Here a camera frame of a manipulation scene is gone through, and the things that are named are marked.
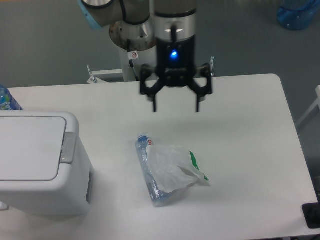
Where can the white furniture leg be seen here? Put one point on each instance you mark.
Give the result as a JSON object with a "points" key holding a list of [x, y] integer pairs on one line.
{"points": [[310, 113]]}

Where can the crushed clear plastic bottle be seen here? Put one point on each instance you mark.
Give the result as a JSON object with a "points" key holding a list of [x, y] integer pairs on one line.
{"points": [[159, 198]]}

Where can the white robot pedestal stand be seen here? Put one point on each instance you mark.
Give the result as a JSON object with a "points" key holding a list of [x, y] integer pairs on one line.
{"points": [[127, 67]]}

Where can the blue labelled bottle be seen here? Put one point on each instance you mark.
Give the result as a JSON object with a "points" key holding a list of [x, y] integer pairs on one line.
{"points": [[7, 101]]}

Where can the black device at table edge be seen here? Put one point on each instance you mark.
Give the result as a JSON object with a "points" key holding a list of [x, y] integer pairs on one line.
{"points": [[311, 213]]}

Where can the white green plastic bag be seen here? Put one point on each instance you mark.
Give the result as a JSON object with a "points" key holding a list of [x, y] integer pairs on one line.
{"points": [[173, 167]]}

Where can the white push-lid trash can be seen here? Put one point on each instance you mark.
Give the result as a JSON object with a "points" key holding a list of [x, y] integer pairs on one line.
{"points": [[44, 167]]}

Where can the large blue water jug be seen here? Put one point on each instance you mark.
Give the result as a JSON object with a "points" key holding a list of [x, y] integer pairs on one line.
{"points": [[296, 15]]}

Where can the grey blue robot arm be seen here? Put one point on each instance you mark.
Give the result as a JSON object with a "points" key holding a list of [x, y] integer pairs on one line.
{"points": [[133, 26]]}

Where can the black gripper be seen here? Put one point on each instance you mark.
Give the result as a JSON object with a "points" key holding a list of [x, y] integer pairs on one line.
{"points": [[175, 62]]}

